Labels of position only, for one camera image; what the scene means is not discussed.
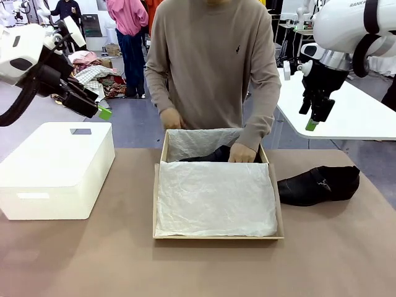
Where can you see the black leather shoe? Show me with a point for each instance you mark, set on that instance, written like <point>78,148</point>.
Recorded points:
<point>213,156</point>
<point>309,188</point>

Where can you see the small brown cardboard box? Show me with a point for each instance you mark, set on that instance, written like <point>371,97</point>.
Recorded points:
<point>113,49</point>

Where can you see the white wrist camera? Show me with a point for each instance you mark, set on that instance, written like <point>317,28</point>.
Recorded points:
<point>287,70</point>
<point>74,31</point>

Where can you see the person's left hand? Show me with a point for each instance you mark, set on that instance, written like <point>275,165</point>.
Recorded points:
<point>242,153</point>

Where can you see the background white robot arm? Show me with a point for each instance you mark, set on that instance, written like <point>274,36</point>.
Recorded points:
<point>301,14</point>
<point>43,7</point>
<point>6,15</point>

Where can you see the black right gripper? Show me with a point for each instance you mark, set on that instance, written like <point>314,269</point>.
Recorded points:
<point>321,82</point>

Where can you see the white tissue paper sheet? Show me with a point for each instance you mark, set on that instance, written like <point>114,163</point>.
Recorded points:
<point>191,142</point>
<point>216,198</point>

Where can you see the white plastic storage box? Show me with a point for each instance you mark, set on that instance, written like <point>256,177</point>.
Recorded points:
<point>46,161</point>

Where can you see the person's left forearm beige sleeve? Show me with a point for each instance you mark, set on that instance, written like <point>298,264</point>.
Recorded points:
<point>256,130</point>

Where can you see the pile of mixed clothes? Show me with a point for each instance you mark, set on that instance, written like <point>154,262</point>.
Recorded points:
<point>92,74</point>

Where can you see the person's right forearm beige sleeve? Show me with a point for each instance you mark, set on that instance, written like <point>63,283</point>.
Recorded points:
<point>157,92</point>

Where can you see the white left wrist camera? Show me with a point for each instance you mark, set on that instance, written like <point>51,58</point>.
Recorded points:
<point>74,31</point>

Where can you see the bystander in orange top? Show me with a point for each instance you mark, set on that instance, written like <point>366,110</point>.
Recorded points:
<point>153,15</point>

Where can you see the white draped cloth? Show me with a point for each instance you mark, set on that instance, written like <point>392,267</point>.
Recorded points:
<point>386,66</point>

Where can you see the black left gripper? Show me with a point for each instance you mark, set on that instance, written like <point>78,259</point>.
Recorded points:
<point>49,80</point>

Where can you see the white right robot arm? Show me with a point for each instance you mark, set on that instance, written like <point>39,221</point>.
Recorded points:
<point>340,21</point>

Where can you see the person's torso beige sweater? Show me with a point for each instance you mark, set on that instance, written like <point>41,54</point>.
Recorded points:
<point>210,62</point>

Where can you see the bystander in black clothes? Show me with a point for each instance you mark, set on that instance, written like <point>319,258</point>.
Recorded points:
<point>66,12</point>

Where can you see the white round-cornered table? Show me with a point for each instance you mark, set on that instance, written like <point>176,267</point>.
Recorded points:
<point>355,108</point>

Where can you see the bystander in dark trousers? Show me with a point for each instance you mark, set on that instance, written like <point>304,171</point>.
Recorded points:
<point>390,97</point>

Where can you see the cardboard shoe box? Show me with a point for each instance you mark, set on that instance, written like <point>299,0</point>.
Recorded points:
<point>216,237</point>

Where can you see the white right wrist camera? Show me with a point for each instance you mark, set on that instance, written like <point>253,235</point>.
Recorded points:
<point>287,70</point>

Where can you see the black background workbench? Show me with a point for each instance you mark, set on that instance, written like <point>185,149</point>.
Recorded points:
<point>294,46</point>

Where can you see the person's right hand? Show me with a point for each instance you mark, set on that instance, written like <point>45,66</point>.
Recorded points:
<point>171,119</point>

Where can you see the bystander in pink jacket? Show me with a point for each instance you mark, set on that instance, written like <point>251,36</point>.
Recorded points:
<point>127,18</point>

